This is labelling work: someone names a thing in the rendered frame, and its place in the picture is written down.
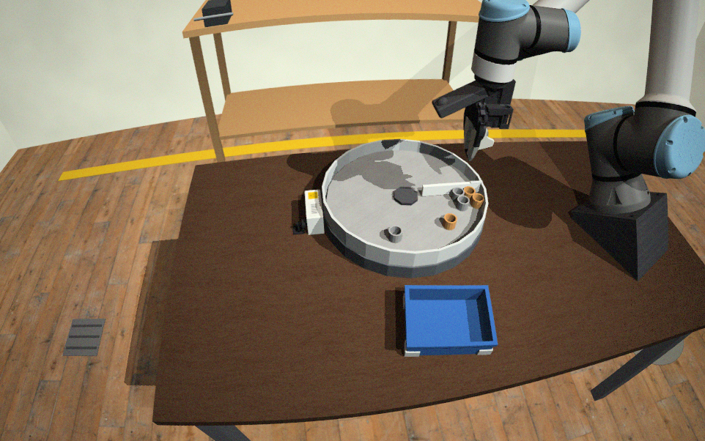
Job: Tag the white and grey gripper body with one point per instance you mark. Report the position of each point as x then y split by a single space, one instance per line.
498 104

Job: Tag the bronze bushing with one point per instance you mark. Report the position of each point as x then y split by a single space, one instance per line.
469 191
477 200
449 221

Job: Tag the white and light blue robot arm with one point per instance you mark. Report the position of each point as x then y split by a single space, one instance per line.
661 137

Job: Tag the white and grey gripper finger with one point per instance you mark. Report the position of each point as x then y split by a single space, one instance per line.
476 143
467 127

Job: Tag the grey metal ring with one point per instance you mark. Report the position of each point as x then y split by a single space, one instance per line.
462 203
391 234
455 193

